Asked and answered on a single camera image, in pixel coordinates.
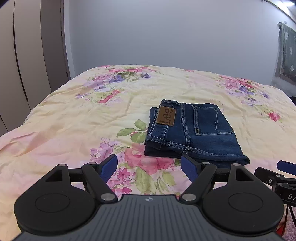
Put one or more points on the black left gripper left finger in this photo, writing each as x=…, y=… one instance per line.
x=104, y=169

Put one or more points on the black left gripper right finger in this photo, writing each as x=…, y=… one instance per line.
x=193, y=168

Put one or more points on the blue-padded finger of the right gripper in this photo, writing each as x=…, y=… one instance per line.
x=286, y=167

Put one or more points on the blue denim jeans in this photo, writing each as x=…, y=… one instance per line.
x=199, y=131

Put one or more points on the floral yellow bed quilt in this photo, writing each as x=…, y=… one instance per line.
x=105, y=111

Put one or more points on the grey patterned curtain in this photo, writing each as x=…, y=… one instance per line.
x=285, y=66

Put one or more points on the beige wardrobe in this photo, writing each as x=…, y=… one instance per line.
x=33, y=57

